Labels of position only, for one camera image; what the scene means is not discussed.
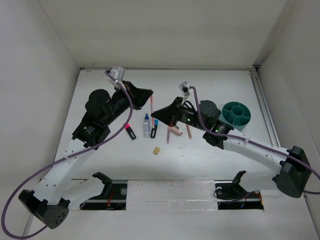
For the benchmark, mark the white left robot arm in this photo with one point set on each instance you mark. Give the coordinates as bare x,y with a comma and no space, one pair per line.
51,201

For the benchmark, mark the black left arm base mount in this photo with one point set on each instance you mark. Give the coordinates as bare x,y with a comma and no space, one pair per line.
112,198

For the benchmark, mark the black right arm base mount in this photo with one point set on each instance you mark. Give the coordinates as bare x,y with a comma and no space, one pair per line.
231,196

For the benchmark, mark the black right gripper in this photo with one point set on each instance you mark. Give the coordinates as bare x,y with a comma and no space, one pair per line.
168,114

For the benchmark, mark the blue and black highlighter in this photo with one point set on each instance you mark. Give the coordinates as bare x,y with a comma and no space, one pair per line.
154,129

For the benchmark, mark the clear spray bottle blue cap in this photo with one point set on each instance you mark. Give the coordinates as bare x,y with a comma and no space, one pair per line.
146,126

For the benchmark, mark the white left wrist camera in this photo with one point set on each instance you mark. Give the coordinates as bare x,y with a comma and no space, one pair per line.
117,73

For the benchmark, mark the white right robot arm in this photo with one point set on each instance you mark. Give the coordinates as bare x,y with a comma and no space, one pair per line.
288,169

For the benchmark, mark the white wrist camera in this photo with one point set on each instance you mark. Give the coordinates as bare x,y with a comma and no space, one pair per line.
184,88
117,73

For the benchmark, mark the teal round divided organizer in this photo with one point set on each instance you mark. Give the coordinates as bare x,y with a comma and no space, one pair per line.
235,114

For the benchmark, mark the pink pen with clear cap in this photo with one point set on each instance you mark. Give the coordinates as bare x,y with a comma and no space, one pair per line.
151,105

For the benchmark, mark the aluminium rail at right edge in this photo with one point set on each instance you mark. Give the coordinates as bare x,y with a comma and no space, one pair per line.
264,108

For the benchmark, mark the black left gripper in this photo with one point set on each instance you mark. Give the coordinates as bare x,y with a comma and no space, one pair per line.
139,97

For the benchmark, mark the pink and black highlighter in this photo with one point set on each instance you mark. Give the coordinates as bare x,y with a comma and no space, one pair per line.
130,132

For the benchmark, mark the tan rectangular eraser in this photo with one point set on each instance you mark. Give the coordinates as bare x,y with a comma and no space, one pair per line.
156,150

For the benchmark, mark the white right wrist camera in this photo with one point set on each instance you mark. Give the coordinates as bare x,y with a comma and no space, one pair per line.
184,88

